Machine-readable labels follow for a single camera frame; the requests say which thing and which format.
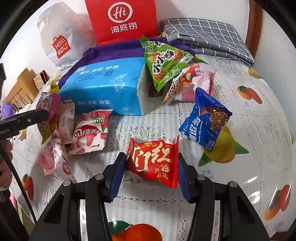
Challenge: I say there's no red snack packet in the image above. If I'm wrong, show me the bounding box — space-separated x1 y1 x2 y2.
126 136 180 189

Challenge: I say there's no yellow snack packet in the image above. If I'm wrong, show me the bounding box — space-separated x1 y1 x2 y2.
41 80 62 144

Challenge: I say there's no white lychee jelly packet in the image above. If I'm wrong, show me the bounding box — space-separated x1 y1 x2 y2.
68 109 113 155

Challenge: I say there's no pink magenta snack packet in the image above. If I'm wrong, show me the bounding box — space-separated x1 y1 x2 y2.
36 92 61 123

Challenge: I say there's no blue chocolate cookie packet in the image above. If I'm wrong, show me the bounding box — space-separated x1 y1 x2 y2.
179 87 232 152

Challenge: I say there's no pink bear Lotso candy packet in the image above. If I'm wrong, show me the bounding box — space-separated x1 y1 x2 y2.
37 103 77 183

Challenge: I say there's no pink panda snack packet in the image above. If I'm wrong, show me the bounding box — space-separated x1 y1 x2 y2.
163 63 216 102

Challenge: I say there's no green chicken snack packet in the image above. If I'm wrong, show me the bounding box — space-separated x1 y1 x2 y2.
140 36 194 92

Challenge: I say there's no person left hand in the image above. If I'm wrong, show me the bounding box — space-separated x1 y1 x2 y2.
0 140 13 188

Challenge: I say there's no patterned brown box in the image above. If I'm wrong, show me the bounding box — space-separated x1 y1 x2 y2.
33 70 49 92

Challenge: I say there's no fruit print tablecloth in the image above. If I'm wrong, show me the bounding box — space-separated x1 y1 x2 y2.
11 57 295 240

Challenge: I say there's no blue tissue pack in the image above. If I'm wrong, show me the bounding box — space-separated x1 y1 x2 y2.
59 57 149 116

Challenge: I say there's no white Miniso plastic bag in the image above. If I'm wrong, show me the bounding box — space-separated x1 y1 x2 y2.
37 2 96 71

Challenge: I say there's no purple towel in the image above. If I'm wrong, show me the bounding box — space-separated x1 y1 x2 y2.
58 37 197 88

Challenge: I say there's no grey checked folded cloth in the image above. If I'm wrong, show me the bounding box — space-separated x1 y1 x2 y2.
161 18 255 67

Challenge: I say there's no red Haidilao paper bag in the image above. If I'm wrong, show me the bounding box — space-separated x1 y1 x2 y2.
85 0 158 46

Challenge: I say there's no black cable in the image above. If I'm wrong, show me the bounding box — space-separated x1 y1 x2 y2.
0 143 38 224

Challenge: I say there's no brown wooden door frame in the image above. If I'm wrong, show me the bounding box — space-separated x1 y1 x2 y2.
245 0 263 58

